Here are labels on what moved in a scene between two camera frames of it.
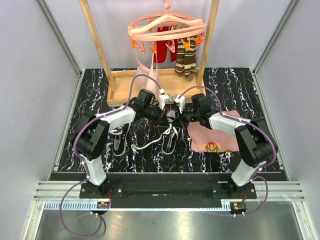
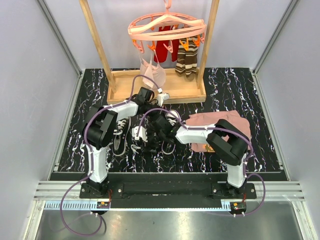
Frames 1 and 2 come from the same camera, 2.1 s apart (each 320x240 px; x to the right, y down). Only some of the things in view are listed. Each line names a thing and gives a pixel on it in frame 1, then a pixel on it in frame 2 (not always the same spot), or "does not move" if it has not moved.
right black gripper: x=181 y=119 to x=147 y=145
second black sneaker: x=118 y=136 does not move
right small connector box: x=238 y=207 does not move
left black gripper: x=161 y=120 does not move
